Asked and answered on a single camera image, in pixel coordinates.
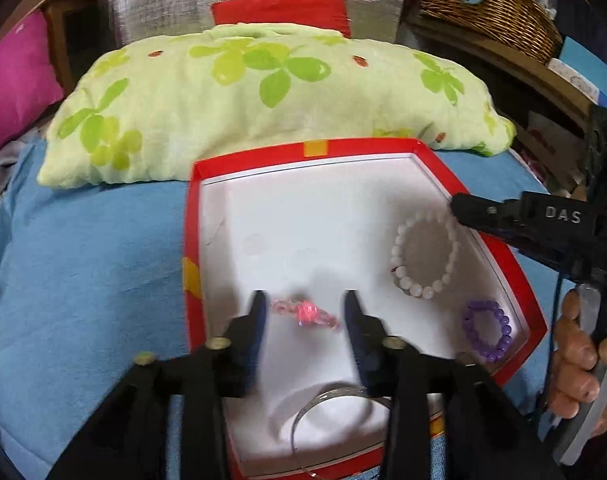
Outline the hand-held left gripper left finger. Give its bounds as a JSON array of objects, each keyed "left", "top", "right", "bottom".
[{"left": 46, "top": 290, "right": 269, "bottom": 480}]

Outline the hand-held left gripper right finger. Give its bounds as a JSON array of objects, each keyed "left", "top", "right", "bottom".
[{"left": 343, "top": 290, "right": 567, "bottom": 480}]

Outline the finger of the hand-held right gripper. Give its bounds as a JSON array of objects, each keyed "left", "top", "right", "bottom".
[{"left": 451, "top": 192, "right": 523, "bottom": 248}]

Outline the pale pink bead bracelet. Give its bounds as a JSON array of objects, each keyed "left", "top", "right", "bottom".
[{"left": 271, "top": 297, "right": 341, "bottom": 333}]

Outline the white bead bracelet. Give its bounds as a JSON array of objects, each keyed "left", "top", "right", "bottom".
[{"left": 391, "top": 210, "right": 463, "bottom": 300}]

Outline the red cardboard box white inside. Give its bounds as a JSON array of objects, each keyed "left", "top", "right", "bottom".
[{"left": 182, "top": 139, "right": 548, "bottom": 480}]

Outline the person's right hand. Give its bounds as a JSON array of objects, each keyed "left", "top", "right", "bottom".
[{"left": 546, "top": 290, "right": 607, "bottom": 436}]

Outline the silver bangle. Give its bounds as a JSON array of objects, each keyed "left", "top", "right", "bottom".
[{"left": 291, "top": 382, "right": 394, "bottom": 473}]

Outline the wooden shelf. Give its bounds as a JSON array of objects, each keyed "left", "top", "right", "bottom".
[{"left": 403, "top": 15, "right": 599, "bottom": 196}]

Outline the light blue book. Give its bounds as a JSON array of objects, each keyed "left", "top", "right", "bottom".
[{"left": 548, "top": 35, "right": 607, "bottom": 111}]

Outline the blue blanket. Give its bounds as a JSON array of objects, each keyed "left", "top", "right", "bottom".
[{"left": 0, "top": 135, "right": 574, "bottom": 480}]

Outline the wicker basket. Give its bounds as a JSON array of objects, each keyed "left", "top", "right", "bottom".
[{"left": 413, "top": 0, "right": 564, "bottom": 63}]

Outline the green leaf print pillow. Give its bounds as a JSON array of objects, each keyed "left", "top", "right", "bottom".
[{"left": 36, "top": 22, "right": 517, "bottom": 188}]

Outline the red cushion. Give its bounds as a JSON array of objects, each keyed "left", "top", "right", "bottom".
[{"left": 211, "top": 0, "right": 351, "bottom": 38}]

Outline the grey cloth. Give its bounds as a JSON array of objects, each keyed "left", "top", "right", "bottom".
[{"left": 0, "top": 130, "right": 34, "bottom": 221}]

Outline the silver foil insulation panel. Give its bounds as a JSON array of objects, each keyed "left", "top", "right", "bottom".
[{"left": 101, "top": 0, "right": 414, "bottom": 53}]

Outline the magenta pillow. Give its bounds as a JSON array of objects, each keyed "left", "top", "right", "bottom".
[{"left": 0, "top": 10, "right": 65, "bottom": 158}]

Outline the purple bead bracelet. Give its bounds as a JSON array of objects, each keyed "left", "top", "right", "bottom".
[{"left": 462, "top": 300, "right": 513, "bottom": 364}]

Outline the wooden chair frame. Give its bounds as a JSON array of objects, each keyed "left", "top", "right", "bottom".
[{"left": 44, "top": 0, "right": 109, "bottom": 91}]

